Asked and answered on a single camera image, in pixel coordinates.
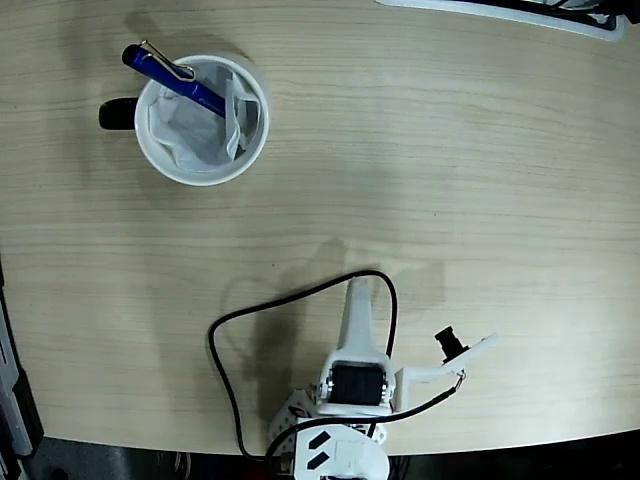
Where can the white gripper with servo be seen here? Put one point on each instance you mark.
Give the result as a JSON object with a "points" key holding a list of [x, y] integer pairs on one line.
{"points": [[357, 384]]}

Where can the blue pen with metal clip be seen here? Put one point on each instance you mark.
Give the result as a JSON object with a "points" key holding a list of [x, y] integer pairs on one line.
{"points": [[150, 67]]}

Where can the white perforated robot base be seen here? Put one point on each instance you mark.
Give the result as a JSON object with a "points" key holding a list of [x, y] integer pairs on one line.
{"points": [[285, 425]]}

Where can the crumpled white tissue paper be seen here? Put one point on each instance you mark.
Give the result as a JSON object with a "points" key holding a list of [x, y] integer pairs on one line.
{"points": [[195, 145]]}

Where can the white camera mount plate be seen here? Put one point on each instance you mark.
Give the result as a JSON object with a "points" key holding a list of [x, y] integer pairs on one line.
{"points": [[415, 375]]}

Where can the black camera lens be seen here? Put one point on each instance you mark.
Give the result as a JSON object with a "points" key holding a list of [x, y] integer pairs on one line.
{"points": [[450, 345]]}

